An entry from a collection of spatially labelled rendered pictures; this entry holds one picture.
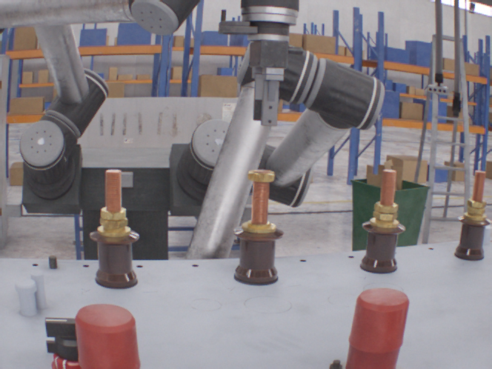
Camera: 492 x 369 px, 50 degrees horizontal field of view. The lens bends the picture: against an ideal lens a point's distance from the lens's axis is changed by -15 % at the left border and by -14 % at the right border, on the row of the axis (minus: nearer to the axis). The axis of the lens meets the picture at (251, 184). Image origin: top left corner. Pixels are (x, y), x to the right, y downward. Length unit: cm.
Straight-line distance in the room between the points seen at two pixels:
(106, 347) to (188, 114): 534
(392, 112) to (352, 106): 870
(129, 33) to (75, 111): 646
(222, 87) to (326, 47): 181
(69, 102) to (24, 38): 651
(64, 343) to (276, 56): 60
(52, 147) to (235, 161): 95
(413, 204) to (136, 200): 328
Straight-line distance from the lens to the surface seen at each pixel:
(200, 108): 590
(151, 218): 324
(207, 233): 145
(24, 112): 876
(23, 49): 875
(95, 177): 270
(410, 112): 1047
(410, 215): 548
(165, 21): 105
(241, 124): 146
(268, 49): 101
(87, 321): 60
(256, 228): 109
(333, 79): 149
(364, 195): 546
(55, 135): 222
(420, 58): 1046
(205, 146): 221
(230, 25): 104
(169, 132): 586
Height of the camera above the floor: 175
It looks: 11 degrees down
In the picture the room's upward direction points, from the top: 3 degrees clockwise
